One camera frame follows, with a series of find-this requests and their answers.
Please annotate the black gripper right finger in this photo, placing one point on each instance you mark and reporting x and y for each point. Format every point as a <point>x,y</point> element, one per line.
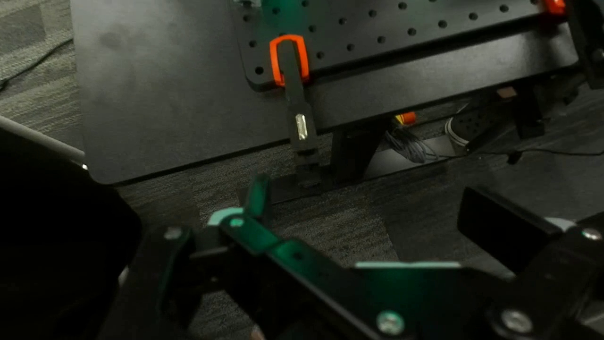
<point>548,270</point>

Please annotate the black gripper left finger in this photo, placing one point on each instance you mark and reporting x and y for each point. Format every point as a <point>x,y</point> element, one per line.
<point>157,270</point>

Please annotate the white pole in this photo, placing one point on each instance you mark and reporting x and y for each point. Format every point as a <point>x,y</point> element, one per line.
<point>38,136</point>

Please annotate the small orange connector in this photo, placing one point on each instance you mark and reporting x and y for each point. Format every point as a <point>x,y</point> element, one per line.
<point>408,117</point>

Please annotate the black stand leg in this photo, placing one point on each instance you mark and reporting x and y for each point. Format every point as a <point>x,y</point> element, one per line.
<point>353,151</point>

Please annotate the orange black clamp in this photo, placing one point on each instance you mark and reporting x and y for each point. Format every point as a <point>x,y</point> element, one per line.
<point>295,81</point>
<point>555,5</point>

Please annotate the black perforated board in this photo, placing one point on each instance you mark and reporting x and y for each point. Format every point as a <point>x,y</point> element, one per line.
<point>402,30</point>

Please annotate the black flat base plate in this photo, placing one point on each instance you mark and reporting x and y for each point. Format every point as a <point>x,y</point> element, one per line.
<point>163,94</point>

